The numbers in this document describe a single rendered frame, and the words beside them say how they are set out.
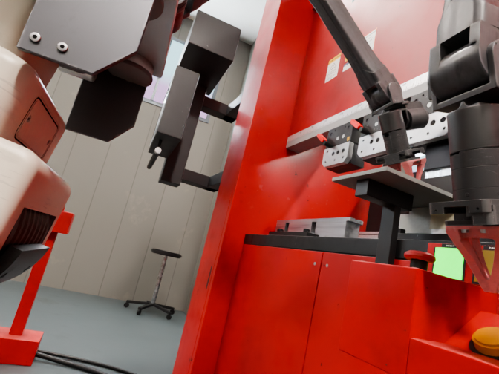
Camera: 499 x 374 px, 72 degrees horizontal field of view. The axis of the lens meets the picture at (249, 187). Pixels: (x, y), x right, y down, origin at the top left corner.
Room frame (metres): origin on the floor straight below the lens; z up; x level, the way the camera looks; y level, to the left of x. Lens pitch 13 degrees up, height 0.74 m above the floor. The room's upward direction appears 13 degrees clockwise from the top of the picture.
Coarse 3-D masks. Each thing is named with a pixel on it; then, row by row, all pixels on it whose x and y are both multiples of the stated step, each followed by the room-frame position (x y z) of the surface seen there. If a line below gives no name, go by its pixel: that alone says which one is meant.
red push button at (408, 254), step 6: (408, 252) 0.46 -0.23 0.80; (414, 252) 0.45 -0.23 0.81; (420, 252) 0.45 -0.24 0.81; (426, 252) 0.45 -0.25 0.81; (408, 258) 0.47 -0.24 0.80; (414, 258) 0.46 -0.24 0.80; (420, 258) 0.45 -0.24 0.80; (426, 258) 0.45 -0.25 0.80; (432, 258) 0.45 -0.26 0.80; (414, 264) 0.46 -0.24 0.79; (420, 264) 0.46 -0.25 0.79; (426, 264) 0.46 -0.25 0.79; (426, 270) 0.46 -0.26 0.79
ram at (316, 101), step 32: (352, 0) 1.31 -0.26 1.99; (384, 0) 1.12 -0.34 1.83; (416, 0) 0.97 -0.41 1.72; (320, 32) 1.53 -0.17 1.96; (384, 32) 1.09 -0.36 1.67; (416, 32) 0.95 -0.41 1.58; (320, 64) 1.47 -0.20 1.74; (384, 64) 1.07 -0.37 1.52; (416, 64) 0.94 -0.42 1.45; (320, 96) 1.42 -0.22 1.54; (352, 96) 1.20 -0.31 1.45; (320, 128) 1.37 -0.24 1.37
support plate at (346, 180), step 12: (384, 168) 0.68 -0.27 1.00; (336, 180) 0.82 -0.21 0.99; (348, 180) 0.80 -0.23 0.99; (384, 180) 0.74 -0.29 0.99; (396, 180) 0.72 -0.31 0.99; (408, 180) 0.70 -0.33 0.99; (420, 180) 0.71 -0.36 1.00; (408, 192) 0.78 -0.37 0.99; (420, 192) 0.76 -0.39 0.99; (432, 192) 0.74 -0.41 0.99; (444, 192) 0.74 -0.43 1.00; (420, 204) 0.86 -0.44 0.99
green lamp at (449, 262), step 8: (440, 248) 0.53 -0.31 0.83; (448, 248) 0.52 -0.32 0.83; (440, 256) 0.53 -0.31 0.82; (448, 256) 0.52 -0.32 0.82; (456, 256) 0.50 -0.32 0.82; (440, 264) 0.52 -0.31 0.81; (448, 264) 0.51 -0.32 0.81; (456, 264) 0.50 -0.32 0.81; (440, 272) 0.52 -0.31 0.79; (448, 272) 0.51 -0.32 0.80; (456, 272) 0.50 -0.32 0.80
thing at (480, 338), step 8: (488, 328) 0.39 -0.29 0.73; (496, 328) 0.38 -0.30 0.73; (472, 336) 0.39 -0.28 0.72; (480, 336) 0.38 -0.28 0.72; (488, 336) 0.38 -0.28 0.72; (496, 336) 0.37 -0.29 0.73; (480, 344) 0.38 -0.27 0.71; (488, 344) 0.37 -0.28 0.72; (496, 344) 0.36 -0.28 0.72; (488, 352) 0.37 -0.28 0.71; (496, 352) 0.36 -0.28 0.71
